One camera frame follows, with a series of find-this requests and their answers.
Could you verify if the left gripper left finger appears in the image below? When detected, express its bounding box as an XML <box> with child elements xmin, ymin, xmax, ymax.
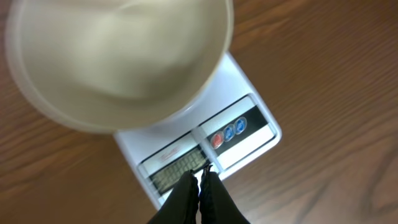
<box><xmin>148</xmin><ymin>170</ymin><xmax>199</xmax><ymax>224</ymax></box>

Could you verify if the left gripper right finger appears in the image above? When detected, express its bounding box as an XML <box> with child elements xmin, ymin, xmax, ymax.
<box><xmin>199</xmin><ymin>165</ymin><xmax>249</xmax><ymax>224</ymax></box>

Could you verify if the white digital kitchen scale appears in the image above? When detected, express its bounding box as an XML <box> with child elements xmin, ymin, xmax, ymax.
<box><xmin>114</xmin><ymin>53</ymin><xmax>282</xmax><ymax>208</ymax></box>

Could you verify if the white round bowl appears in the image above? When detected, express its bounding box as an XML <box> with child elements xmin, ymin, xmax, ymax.
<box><xmin>5</xmin><ymin>0</ymin><xmax>234</xmax><ymax>133</ymax></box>

